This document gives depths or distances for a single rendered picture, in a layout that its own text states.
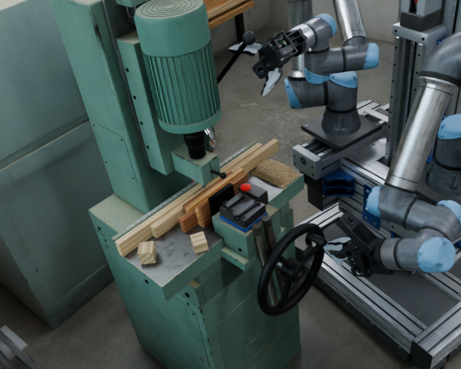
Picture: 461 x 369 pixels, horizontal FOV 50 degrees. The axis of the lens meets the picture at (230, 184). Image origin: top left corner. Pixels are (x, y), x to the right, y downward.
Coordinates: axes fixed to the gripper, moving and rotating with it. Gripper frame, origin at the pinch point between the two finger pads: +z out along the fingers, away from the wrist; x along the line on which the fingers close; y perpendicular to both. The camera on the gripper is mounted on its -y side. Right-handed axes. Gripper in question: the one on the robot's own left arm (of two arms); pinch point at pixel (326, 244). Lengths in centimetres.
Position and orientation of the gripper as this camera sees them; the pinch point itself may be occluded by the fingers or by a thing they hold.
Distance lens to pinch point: 139.0
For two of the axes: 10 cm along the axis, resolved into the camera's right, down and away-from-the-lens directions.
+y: 4.7, 8.5, 2.2
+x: 6.9, -5.2, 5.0
